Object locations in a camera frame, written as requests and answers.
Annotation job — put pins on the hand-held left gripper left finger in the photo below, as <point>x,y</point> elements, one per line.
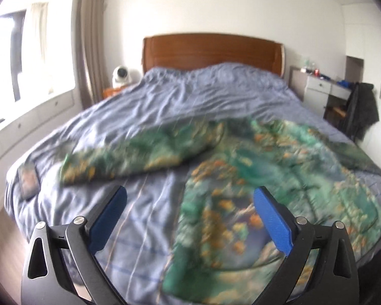
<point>109,216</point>

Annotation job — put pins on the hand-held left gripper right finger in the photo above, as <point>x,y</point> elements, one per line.
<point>273,219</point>

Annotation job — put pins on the dark phone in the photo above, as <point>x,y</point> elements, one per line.
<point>28,182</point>

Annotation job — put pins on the wooden nightstand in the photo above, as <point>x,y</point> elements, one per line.
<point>109,92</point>

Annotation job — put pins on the white window seat cabinet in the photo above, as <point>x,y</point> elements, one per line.
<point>35,117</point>

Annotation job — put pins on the wooden chair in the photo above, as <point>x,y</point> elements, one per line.
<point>338,110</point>

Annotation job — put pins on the bed with blue checked duvet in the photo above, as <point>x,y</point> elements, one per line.
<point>177,101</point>

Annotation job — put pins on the white desk with drawers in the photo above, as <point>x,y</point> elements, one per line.
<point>317,85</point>

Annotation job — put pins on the white round device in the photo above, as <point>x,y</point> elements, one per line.
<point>120,74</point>

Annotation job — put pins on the black jacket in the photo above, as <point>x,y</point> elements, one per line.
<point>362,108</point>

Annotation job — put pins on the blue item on desk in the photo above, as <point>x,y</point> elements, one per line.
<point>345,84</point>

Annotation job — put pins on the brown curtain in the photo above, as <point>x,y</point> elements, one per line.
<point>89,38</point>

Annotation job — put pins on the wooden bed headboard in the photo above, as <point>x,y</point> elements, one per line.
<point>209,50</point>

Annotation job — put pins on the window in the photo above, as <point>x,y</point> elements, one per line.
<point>58,38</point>

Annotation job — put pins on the white sheer curtain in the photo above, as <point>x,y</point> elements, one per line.
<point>35,44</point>

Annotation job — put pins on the white wardrobe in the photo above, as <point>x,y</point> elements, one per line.
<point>368,44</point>

